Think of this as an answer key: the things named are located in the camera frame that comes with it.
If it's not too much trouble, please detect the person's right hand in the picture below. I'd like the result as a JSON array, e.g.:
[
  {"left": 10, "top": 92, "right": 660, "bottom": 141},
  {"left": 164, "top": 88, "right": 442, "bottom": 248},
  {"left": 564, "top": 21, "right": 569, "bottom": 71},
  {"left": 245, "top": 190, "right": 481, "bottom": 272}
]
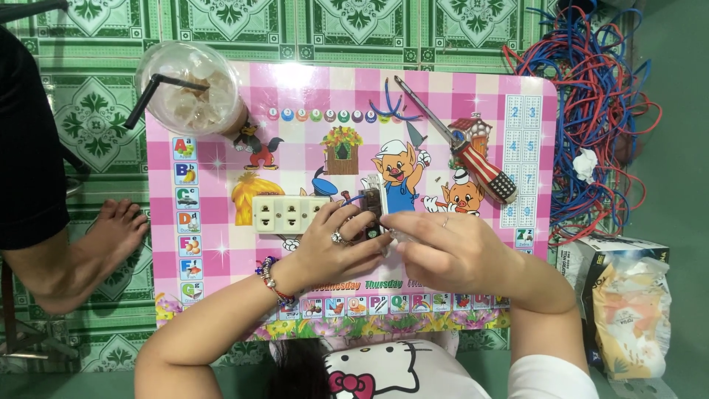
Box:
[{"left": 379, "top": 211, "right": 520, "bottom": 298}]

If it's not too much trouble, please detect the person's left hand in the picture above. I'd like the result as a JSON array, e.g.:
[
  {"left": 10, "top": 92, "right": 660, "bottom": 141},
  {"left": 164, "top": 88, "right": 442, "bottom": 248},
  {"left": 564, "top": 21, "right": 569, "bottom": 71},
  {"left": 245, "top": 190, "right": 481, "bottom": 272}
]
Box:
[{"left": 276, "top": 201, "right": 395, "bottom": 296}]

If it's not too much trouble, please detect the brown electrical switch component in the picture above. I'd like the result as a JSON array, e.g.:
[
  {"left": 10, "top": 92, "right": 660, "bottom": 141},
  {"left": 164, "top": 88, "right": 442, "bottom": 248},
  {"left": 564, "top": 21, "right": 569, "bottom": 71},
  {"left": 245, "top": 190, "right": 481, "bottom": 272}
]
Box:
[{"left": 357, "top": 187, "right": 386, "bottom": 245}]

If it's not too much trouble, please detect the clear plastic cover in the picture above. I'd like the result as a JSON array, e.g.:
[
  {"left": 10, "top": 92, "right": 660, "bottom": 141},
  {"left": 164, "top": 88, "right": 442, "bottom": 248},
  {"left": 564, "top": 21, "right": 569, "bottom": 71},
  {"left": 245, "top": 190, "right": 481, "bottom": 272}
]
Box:
[{"left": 363, "top": 173, "right": 422, "bottom": 259}]

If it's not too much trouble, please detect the pink cartoon print table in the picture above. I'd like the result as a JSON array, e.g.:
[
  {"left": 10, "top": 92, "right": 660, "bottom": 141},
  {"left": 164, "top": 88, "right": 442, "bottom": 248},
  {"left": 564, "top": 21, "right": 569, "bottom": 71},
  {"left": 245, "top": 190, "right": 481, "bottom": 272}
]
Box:
[{"left": 145, "top": 61, "right": 558, "bottom": 342}]

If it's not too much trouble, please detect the cream power socket strip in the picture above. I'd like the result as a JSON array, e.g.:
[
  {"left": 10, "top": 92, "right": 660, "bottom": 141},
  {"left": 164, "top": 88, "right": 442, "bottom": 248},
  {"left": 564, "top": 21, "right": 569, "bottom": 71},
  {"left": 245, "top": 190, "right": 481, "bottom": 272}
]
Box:
[{"left": 252, "top": 195, "right": 333, "bottom": 235}]

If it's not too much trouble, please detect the white cat print shirt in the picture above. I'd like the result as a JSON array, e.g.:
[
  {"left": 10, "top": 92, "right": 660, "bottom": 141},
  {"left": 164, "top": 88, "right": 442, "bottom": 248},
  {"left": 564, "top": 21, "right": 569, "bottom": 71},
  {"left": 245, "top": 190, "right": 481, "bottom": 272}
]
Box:
[{"left": 323, "top": 338, "right": 600, "bottom": 399}]

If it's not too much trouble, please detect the black cardboard box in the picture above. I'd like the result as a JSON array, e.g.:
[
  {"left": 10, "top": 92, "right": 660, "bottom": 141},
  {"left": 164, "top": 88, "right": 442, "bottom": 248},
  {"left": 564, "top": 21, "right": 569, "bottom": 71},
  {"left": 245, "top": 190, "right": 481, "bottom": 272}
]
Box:
[{"left": 548, "top": 233, "right": 671, "bottom": 368}]

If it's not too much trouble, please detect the crumpled white tissue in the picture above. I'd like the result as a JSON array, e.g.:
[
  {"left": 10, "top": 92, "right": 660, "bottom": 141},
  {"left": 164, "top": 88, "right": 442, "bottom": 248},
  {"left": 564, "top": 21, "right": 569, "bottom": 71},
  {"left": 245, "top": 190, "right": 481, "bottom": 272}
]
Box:
[{"left": 572, "top": 147, "right": 599, "bottom": 184}]

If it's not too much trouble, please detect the yellow white plastic bag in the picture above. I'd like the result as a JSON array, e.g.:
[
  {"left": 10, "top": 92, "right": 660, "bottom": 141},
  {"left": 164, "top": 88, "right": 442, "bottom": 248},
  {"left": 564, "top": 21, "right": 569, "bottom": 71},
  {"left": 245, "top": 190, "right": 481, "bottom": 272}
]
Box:
[{"left": 591, "top": 256, "right": 672, "bottom": 381}]

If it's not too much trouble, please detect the clear plastic iced coffee cup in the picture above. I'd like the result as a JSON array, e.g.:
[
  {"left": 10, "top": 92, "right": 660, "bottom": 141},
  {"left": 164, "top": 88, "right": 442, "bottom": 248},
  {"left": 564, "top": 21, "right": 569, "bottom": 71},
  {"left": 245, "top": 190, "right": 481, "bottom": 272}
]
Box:
[{"left": 134, "top": 40, "right": 251, "bottom": 139}]

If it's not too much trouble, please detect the black drinking straw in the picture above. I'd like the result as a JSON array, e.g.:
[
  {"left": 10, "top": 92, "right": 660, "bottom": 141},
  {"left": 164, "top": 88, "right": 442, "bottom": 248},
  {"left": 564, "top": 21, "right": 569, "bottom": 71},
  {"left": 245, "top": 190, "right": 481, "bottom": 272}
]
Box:
[{"left": 123, "top": 73, "right": 211, "bottom": 131}]

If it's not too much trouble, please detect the striped handle screwdriver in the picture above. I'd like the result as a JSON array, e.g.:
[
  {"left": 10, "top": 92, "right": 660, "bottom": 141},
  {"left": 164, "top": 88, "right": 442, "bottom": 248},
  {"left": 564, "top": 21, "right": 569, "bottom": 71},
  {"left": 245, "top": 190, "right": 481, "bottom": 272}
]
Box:
[{"left": 394, "top": 75, "right": 519, "bottom": 205}]

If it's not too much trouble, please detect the blue wire piece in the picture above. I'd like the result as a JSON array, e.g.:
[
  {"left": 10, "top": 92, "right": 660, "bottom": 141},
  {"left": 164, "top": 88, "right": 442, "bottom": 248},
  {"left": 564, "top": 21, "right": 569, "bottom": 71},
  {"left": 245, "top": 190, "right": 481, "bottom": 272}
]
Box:
[
  {"left": 369, "top": 99, "right": 425, "bottom": 123},
  {"left": 383, "top": 78, "right": 403, "bottom": 115}
]

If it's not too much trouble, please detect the colourful beaded bracelet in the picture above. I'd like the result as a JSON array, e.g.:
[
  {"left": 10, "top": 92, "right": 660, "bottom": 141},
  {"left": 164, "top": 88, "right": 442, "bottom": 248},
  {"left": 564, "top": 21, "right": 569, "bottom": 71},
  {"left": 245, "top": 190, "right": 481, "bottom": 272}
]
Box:
[{"left": 255, "top": 255, "right": 297, "bottom": 309}]

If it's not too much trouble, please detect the heap of red blue wires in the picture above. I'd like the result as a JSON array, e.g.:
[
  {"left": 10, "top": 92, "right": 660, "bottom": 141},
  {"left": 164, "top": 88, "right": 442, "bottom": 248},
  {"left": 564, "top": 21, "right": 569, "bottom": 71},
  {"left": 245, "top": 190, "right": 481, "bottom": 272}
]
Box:
[{"left": 502, "top": 0, "right": 663, "bottom": 248}]

